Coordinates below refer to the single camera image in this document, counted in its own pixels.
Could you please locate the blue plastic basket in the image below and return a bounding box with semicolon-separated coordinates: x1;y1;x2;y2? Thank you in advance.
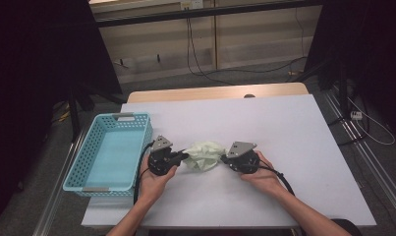
62;112;154;198

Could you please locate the aluminium floor rail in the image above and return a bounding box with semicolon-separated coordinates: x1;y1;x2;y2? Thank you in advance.
31;127;88;236
322;88;396;214

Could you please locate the thick black wall cable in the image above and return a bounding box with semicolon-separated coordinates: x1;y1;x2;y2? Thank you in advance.
185;16;308;87

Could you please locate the black metal stand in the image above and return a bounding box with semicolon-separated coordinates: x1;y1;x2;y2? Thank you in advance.
297;55;367;148
67;82;128;144

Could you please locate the white table cover sheet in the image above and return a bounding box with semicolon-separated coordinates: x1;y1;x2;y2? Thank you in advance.
81;93;377;229

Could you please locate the black horizontal bar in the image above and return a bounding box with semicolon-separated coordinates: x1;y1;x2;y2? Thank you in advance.
95;0;324;29

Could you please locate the white wall socket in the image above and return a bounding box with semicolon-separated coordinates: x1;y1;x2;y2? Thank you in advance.
180;0;204;10

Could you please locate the wooden table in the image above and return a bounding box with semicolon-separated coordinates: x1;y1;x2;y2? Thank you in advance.
126;82;310;104

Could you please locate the light green baby shirt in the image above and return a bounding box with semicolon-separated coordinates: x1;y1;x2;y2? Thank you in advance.
183;141;227;172

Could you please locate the thin black wall cable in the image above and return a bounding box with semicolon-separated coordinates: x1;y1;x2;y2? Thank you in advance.
293;7;307;83

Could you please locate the white floor cable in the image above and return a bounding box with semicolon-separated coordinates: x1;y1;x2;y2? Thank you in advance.
347;96;396;147

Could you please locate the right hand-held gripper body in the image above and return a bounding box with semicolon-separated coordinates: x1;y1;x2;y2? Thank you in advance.
225;141;261;175

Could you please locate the person's right hand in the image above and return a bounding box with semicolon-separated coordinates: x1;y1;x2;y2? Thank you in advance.
240;149;287;198

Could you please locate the black curtain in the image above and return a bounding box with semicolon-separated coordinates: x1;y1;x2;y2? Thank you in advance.
0;0;123;230
303;0;396;134

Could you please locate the person's left hand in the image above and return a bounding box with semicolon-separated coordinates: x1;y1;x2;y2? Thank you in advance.
138;154;179;205

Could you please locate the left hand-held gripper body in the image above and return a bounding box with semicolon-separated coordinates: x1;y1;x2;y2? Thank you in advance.
147;135;187;177

